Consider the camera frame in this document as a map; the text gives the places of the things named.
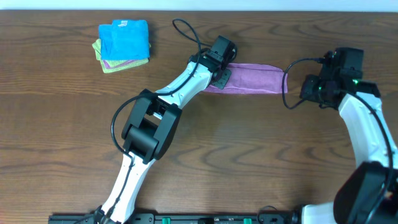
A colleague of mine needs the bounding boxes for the purple microfiber cloth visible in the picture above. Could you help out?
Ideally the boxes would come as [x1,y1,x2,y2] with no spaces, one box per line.
[204,63,288,95]

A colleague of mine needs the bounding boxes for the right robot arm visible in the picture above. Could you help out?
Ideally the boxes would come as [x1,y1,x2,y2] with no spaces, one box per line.
[300,75,397,224]

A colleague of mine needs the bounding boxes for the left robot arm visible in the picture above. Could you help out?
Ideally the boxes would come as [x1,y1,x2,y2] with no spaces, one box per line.
[94,56,231,223]

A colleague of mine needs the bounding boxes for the bottom green folded cloth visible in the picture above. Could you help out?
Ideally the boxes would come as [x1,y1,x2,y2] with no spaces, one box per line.
[99,58,149,73]

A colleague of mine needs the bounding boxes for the blue folded cloth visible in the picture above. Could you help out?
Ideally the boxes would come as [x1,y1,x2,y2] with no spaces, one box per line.
[98,19,150,60]

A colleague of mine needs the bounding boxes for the purple folded cloth in stack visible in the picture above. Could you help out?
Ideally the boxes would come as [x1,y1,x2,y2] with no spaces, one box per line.
[101,60,137,69]

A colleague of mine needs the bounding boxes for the right black cable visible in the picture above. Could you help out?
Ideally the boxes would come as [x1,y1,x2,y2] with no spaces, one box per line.
[281,57,394,224]

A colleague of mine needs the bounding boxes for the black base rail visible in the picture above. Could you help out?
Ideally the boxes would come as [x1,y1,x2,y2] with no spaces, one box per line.
[47,212,299,224]

